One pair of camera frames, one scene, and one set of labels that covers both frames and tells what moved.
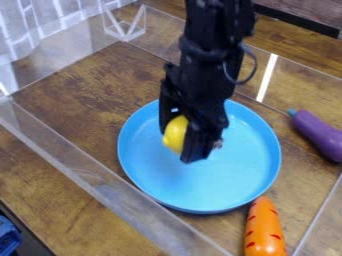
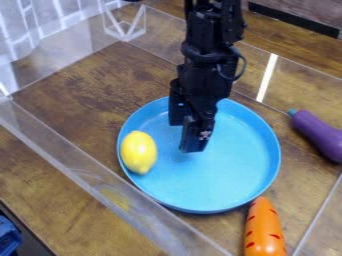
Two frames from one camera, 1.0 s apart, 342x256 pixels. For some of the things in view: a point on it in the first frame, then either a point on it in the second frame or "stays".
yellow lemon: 174,137 to 138,151
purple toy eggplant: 321,135 stays
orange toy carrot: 265,234 stays
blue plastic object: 11,238 stays
